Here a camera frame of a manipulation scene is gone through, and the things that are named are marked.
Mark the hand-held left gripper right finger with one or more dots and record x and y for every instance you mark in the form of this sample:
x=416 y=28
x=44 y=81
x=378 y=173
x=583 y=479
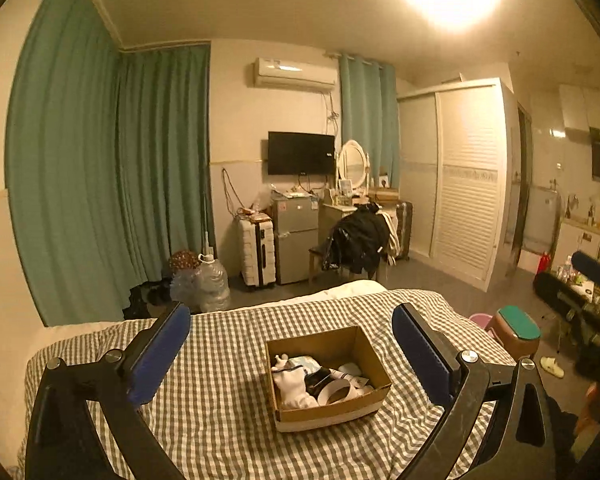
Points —
x=422 y=360

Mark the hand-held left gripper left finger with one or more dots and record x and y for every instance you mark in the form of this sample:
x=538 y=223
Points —
x=160 y=355

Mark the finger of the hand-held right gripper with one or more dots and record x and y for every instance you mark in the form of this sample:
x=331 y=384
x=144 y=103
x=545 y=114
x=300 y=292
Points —
x=587 y=261
x=560 y=292

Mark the white cylindrical device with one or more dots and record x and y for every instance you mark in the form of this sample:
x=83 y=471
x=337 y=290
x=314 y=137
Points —
x=349 y=371

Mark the white tape roll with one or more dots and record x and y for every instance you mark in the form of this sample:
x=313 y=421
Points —
x=336 y=391

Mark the small black object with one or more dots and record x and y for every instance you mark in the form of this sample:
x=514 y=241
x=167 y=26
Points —
x=317 y=380

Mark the brown cardboard box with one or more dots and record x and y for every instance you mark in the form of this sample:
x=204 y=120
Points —
x=330 y=416

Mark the light blue small packet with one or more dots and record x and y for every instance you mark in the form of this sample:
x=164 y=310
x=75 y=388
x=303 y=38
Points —
x=305 y=362

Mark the white socks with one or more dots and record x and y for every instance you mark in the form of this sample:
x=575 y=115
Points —
x=290 y=385

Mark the person's right hand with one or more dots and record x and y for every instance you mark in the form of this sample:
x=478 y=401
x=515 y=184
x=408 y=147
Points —
x=592 y=407

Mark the white folding table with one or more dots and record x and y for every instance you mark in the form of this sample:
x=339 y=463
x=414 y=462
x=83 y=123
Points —
x=580 y=280

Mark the pale slipper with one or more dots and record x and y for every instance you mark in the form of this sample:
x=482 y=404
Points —
x=552 y=366

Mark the brown stool green seat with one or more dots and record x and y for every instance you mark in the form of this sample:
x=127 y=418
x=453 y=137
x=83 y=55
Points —
x=517 y=327

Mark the black shoes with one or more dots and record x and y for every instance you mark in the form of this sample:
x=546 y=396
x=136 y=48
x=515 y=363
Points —
x=145 y=300

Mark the grey appliance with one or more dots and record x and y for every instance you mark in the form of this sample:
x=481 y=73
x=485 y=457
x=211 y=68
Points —
x=542 y=217

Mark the green checked bed blanket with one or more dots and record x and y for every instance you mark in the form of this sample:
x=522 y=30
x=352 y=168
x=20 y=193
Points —
x=220 y=385

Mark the clear water jug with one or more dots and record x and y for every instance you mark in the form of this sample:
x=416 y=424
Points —
x=214 y=282
x=182 y=290

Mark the pink basin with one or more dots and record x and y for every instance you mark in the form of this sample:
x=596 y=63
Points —
x=480 y=320

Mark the black cloth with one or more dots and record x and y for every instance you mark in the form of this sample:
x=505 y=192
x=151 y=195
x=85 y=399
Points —
x=560 y=422

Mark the brown patterned bag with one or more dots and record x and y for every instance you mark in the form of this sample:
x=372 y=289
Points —
x=182 y=260

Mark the white bed sheet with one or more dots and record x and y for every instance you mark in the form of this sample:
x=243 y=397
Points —
x=330 y=292

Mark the brown suitcase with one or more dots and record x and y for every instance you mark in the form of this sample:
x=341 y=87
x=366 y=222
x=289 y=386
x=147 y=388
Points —
x=404 y=230

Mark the black jacket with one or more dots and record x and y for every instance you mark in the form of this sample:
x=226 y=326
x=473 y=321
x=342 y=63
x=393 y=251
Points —
x=357 y=237

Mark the white louvred wardrobe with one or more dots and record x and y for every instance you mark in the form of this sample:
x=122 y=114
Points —
x=470 y=185

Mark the white suitcase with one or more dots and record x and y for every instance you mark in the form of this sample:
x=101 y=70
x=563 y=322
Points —
x=256 y=252

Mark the wooden chair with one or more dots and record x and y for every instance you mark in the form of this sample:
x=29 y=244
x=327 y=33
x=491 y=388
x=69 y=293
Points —
x=316 y=257

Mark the wooden box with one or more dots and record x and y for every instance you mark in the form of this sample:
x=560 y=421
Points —
x=384 y=195

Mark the white dressing table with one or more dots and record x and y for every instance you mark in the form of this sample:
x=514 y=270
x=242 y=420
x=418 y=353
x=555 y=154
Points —
x=332 y=215

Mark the silver small fridge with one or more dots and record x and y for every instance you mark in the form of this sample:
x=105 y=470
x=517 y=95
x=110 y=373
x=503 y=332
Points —
x=295 y=240

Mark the white oval mirror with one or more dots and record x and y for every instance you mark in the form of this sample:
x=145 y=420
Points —
x=352 y=165

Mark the wide dark green curtain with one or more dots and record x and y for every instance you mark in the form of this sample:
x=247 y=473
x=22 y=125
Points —
x=65 y=160

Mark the light teal curtain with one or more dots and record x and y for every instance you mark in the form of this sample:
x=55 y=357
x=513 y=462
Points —
x=367 y=120

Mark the white air conditioner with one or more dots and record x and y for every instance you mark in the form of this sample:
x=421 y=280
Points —
x=294 y=74

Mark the white wall cabinets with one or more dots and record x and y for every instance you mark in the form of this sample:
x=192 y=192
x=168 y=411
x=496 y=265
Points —
x=587 y=107

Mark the black wall television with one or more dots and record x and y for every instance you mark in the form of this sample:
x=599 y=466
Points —
x=301 y=154

